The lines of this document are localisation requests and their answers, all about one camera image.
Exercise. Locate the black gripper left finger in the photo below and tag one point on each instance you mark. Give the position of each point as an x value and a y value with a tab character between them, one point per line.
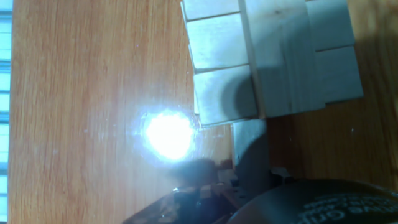
228	177

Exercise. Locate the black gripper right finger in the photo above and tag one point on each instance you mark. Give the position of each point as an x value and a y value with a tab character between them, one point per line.
280	175

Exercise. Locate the light wooden jenga block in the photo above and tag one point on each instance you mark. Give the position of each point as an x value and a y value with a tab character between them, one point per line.
211	7
217	40
250	149
224	96

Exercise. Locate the stack of wooden jenga blocks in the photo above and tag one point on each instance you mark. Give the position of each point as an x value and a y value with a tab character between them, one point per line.
196	109

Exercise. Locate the orange wooden board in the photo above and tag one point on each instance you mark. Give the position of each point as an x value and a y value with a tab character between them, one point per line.
77	124

